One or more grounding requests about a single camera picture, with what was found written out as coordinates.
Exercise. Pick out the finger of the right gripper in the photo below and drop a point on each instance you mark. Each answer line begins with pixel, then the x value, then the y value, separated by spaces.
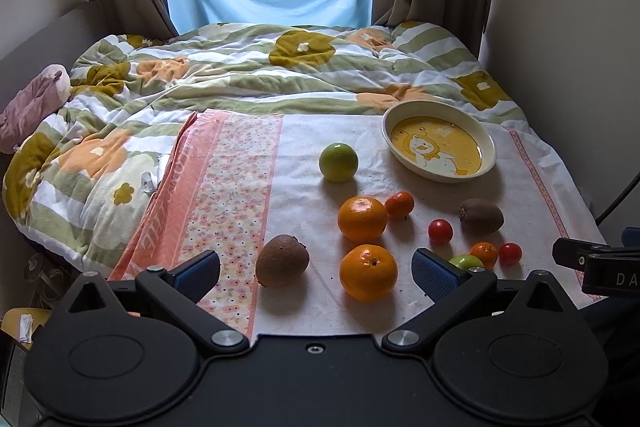
pixel 631 237

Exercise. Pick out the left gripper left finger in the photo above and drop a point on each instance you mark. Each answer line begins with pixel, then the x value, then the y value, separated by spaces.
pixel 172 296

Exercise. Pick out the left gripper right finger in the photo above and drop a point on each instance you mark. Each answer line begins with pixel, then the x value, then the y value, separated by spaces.
pixel 457 296

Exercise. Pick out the small green apple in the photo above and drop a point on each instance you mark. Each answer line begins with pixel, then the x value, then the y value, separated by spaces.
pixel 466 262

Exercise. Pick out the small mandarin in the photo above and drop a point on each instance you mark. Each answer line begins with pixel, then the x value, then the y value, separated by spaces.
pixel 486 252
pixel 399 205

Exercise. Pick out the red cherry tomato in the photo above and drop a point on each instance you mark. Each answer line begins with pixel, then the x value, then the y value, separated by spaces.
pixel 440 232
pixel 510 254

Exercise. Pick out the brown kiwi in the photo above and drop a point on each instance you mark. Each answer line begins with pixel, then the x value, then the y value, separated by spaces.
pixel 478 216
pixel 281 261

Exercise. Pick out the large orange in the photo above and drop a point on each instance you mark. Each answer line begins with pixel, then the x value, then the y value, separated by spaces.
pixel 368 273
pixel 362 219

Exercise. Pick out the large green apple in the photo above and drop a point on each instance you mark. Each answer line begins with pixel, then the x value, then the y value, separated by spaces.
pixel 338 162

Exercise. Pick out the floral striped duvet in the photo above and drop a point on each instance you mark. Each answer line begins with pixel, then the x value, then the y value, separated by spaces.
pixel 80 183

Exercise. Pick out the cream bowl with bear print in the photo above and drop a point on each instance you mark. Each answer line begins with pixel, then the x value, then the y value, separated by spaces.
pixel 438 142

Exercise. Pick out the white pink patterned cloth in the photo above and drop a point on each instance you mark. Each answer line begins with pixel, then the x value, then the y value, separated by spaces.
pixel 235 182

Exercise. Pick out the pink plush toy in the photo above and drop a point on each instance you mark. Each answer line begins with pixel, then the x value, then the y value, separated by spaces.
pixel 44 95

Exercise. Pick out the grey bed headboard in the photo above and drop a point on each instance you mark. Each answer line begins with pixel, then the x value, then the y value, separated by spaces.
pixel 61 42

